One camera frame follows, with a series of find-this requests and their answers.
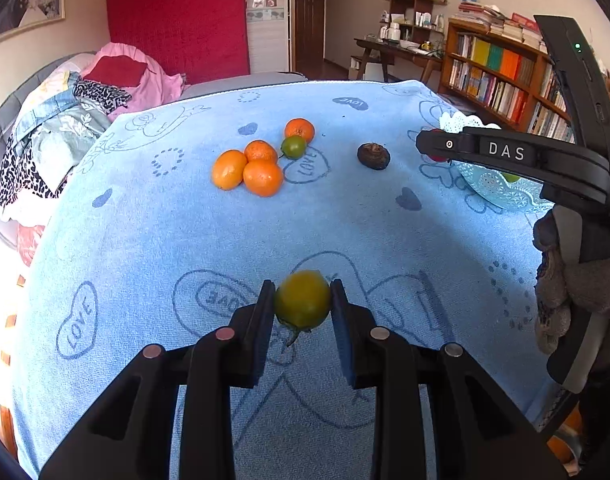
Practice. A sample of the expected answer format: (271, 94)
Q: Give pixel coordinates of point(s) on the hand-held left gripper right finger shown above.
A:
(342, 345)

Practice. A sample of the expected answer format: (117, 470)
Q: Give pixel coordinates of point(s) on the yellow-green tomato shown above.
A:
(302, 299)

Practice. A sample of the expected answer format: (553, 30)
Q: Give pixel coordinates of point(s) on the person's right hand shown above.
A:
(552, 290)

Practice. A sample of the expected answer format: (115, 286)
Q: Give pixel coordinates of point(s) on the wooden bookshelf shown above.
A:
(505, 80)

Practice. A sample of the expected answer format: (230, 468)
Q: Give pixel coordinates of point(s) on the wooden desk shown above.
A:
(385, 52)

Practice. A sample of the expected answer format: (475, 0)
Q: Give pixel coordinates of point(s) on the oblong orange tangerine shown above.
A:
(229, 170)

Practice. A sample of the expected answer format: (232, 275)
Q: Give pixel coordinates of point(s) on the grey bed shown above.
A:
(235, 85)

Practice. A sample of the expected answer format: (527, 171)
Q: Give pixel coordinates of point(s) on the red tomato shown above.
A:
(437, 158)

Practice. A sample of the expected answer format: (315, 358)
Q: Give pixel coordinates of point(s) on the red cloth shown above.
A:
(115, 70)

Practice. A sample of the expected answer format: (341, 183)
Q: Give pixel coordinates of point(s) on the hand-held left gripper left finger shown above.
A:
(262, 345)

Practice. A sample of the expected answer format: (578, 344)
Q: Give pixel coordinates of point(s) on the green tangerine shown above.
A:
(293, 146)

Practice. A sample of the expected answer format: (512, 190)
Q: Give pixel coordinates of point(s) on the white wardrobe panel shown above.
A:
(267, 40)

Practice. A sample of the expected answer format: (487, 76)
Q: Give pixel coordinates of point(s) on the wooden desk organizer shelf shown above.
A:
(415, 15)

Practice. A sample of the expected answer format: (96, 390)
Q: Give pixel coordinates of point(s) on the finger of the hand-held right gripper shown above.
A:
(480, 152)

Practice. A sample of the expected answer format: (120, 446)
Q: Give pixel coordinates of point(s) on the blue printed towel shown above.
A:
(185, 240)

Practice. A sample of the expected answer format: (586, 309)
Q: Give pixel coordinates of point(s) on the light blue lattice basket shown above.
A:
(495, 191)

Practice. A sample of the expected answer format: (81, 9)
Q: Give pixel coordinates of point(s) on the floral blue quilt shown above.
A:
(65, 125)

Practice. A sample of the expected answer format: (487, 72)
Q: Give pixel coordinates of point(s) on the green tomato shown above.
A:
(510, 178)

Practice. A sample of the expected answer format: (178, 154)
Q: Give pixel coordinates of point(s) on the stack of books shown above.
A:
(500, 20)

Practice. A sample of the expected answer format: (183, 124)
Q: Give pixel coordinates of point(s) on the framed wedding photo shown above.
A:
(32, 7)

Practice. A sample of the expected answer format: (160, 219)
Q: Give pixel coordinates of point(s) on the pile of clothes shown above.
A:
(100, 94)

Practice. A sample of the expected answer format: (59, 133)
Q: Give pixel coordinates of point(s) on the red upright mattress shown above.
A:
(185, 20)

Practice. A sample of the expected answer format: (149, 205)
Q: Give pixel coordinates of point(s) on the brown wooden door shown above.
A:
(309, 25)

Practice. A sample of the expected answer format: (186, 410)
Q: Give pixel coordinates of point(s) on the white thermos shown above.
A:
(392, 31)

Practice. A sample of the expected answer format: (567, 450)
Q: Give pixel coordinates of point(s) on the dark brown wrinkled fruit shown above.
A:
(374, 156)

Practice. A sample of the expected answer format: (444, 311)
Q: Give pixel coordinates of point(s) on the pink blanket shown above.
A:
(150, 95)

